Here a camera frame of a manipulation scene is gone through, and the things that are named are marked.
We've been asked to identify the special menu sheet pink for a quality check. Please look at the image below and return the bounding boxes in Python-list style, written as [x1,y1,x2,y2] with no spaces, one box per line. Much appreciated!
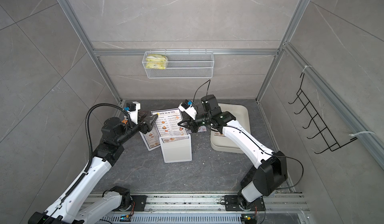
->
[187,126,207,134]

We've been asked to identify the dim sum inn menu sheet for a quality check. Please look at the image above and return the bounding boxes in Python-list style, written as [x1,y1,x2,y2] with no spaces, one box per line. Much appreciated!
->
[151,108,190,143]

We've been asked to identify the white menu holder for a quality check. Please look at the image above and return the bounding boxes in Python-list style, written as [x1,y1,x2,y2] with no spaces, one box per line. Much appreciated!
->
[159,134,192,163]

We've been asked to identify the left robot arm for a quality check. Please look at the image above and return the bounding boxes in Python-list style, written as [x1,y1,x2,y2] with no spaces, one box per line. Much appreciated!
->
[28,114,158,224]

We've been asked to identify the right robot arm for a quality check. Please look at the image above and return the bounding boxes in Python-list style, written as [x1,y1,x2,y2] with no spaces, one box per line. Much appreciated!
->
[178,95,288,210]

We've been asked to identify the rear menu holder with menu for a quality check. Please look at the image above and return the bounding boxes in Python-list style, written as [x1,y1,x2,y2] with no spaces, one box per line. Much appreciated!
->
[140,127,161,151]

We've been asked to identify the cream plastic tray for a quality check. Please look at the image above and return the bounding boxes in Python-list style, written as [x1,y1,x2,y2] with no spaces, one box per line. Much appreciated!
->
[211,103,251,154]

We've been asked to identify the yellow snack packet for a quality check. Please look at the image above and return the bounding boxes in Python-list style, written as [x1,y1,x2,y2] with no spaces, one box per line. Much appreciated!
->
[145,54,168,70]

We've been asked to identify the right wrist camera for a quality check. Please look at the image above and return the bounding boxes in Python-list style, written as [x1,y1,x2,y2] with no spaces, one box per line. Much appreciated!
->
[178,99,198,120]

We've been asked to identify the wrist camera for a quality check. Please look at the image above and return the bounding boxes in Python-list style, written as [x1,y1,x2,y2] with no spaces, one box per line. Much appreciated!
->
[124,101,141,124]
[178,99,198,120]

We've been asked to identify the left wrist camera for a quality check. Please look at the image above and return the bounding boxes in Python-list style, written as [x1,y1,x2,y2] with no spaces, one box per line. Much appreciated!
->
[124,101,141,124]

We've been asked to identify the white wire mesh basket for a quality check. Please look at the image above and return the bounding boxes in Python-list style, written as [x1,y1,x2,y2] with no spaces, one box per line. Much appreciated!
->
[142,51,215,79]

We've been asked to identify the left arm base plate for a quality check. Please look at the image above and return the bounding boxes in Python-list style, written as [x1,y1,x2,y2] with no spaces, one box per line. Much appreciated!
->
[118,195,148,212]

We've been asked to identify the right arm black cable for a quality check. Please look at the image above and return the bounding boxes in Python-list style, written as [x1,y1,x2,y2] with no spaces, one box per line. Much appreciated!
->
[192,79,304,190]

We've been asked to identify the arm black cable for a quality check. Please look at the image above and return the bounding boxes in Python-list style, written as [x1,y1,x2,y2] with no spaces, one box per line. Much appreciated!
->
[44,103,131,222]
[192,79,304,190]

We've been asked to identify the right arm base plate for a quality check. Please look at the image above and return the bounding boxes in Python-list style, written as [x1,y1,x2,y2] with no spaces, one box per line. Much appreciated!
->
[220,195,266,212]

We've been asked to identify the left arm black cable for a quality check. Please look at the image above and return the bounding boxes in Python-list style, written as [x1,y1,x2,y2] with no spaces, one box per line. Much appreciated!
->
[44,103,131,222]

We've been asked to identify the black wire hook rack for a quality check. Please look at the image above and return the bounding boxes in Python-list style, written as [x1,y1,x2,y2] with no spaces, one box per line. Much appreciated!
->
[288,73,358,155]

